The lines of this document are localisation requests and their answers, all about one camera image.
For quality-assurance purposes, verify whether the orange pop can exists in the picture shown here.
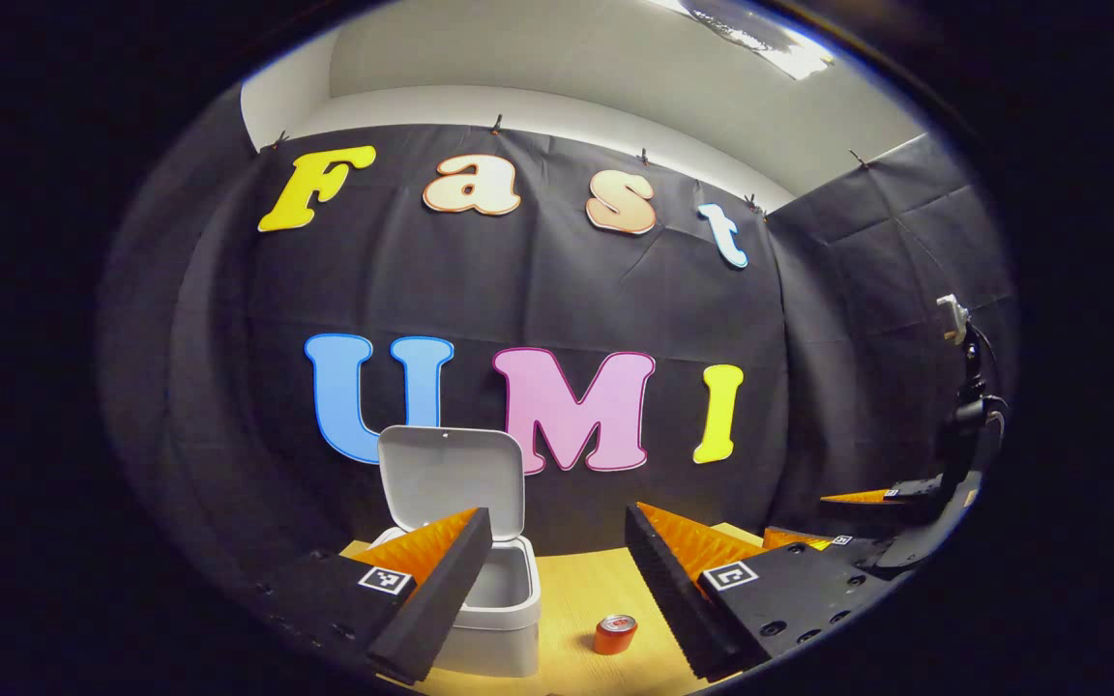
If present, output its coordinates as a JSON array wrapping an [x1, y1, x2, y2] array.
[[593, 614, 639, 656]]

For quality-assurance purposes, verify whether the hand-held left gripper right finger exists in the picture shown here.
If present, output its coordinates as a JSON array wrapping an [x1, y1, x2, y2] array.
[[623, 501, 906, 684]]

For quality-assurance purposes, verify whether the black backdrop cloth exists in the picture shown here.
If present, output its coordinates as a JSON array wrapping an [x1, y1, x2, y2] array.
[[98, 87, 1017, 620]]

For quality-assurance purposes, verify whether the white desktop garbage bin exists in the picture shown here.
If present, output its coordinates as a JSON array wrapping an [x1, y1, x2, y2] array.
[[364, 425, 543, 680]]

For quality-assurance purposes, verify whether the wooden desktop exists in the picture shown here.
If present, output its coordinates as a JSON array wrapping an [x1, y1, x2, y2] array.
[[339, 522, 838, 696]]

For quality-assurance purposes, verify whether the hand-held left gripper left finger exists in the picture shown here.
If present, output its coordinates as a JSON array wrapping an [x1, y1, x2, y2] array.
[[257, 507, 494, 685]]

